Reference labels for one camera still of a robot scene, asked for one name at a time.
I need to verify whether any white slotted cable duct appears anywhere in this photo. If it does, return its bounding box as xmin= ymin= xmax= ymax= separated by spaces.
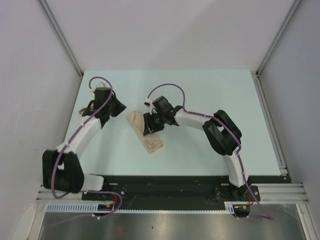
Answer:
xmin=46 ymin=201 xmax=253 ymax=215

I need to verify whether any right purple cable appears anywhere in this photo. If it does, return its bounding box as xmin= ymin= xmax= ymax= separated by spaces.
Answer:
xmin=146 ymin=83 xmax=275 ymax=221

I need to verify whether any beige cloth napkin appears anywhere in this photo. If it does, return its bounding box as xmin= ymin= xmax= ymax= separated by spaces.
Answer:
xmin=127 ymin=111 xmax=164 ymax=154

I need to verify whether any aluminium frame post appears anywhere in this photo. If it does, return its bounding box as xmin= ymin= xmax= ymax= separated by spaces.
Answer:
xmin=255 ymin=0 xmax=304 ymax=76
xmin=36 ymin=0 xmax=84 ymax=79

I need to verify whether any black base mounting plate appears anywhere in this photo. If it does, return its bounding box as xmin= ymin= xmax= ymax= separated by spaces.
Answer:
xmin=81 ymin=174 xmax=291 ymax=211

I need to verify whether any right aluminium frame post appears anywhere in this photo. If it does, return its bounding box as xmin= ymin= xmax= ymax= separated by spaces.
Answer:
xmin=255 ymin=0 xmax=304 ymax=76

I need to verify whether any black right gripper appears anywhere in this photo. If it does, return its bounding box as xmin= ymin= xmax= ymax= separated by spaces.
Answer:
xmin=143 ymin=111 xmax=166 ymax=137

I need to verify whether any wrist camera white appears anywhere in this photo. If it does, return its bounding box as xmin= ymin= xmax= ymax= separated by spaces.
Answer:
xmin=144 ymin=98 xmax=158 ymax=115
xmin=90 ymin=82 xmax=106 ymax=93

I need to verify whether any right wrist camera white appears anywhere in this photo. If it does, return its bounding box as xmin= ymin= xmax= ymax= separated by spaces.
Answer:
xmin=144 ymin=98 xmax=158 ymax=115

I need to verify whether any left aluminium frame post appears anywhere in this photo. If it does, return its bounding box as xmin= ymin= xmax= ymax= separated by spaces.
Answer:
xmin=36 ymin=0 xmax=84 ymax=79

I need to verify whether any purple cable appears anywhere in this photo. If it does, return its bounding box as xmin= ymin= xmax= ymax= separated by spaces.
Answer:
xmin=146 ymin=83 xmax=275 ymax=221
xmin=48 ymin=76 xmax=123 ymax=227

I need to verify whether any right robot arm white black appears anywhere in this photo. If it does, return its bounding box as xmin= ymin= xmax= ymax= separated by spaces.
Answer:
xmin=143 ymin=96 xmax=249 ymax=201

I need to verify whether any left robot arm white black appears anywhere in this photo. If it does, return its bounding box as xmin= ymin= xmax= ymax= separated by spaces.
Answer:
xmin=42 ymin=86 xmax=127 ymax=200

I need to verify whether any right aluminium table rail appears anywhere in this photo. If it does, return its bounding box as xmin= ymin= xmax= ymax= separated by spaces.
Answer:
xmin=251 ymin=71 xmax=290 ymax=176

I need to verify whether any front aluminium cross rail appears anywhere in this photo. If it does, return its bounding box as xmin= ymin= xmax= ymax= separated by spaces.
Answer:
xmin=36 ymin=183 xmax=309 ymax=204

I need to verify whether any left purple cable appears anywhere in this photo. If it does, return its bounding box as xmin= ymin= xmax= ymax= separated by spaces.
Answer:
xmin=48 ymin=76 xmax=123 ymax=227

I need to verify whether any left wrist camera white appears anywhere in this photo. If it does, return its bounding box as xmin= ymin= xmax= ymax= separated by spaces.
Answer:
xmin=90 ymin=82 xmax=106 ymax=93

